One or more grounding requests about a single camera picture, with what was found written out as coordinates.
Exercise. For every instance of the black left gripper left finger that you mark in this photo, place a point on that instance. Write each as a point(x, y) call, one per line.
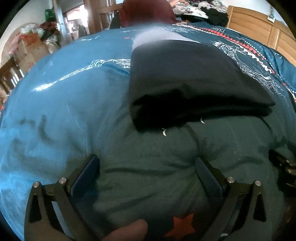
point(51, 213)

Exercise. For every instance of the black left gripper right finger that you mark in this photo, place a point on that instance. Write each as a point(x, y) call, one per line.
point(239, 211)

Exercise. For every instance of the dark navy jeans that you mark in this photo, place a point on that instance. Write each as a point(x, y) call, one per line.
point(175, 80)

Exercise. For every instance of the pile of mixed clothes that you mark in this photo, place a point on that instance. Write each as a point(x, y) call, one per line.
point(212, 12)

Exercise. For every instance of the person's left hand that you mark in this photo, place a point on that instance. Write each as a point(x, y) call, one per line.
point(134, 232)

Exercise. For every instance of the blue patterned bed cover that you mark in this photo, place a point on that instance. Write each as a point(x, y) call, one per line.
point(74, 103)

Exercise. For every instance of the wooden headboard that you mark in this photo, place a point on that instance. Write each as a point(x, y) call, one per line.
point(255, 25)

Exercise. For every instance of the wooden chair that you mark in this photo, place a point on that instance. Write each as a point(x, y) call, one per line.
point(10, 75)

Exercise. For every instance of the cardboard box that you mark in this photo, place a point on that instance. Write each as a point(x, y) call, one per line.
point(28, 50)

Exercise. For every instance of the brown wooden wardrobe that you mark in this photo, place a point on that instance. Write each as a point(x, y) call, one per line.
point(100, 14)

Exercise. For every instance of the dark red cloth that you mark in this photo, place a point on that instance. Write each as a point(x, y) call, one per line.
point(143, 12)

